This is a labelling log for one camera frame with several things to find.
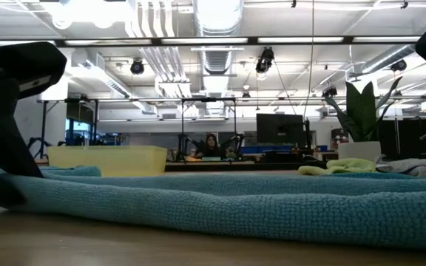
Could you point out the grey microfiber towel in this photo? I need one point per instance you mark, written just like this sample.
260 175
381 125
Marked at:
420 166

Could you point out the teal microfiber towel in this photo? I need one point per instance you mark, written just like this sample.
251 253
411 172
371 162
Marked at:
76 170

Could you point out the large black monitor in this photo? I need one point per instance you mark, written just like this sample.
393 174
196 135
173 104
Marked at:
279 128

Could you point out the snake plant in white pot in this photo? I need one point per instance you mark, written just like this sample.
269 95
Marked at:
361 111

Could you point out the person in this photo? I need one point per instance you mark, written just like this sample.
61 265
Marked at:
211 147

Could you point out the yellow translucent plastic basket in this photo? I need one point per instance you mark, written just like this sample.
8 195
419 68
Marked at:
105 159

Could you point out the distant black rig frame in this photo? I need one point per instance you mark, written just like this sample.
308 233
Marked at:
43 125
209 99

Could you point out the lime green microfiber towel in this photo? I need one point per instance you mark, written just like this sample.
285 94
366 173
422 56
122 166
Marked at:
338 166

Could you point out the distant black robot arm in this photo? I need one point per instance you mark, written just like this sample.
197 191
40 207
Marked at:
235 144
183 147

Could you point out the black room partition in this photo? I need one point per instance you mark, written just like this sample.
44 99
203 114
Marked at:
409 136

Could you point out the black spot lamp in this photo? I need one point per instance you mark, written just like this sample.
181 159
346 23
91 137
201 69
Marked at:
264 60
398 65
137 67

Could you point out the light blue microfiber towel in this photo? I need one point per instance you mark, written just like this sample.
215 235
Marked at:
235 210

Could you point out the black bar with light strips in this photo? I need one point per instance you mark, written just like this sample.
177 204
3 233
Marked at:
205 40

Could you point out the black aluminium table frame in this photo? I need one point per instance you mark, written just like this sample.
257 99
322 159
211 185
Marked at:
235 166

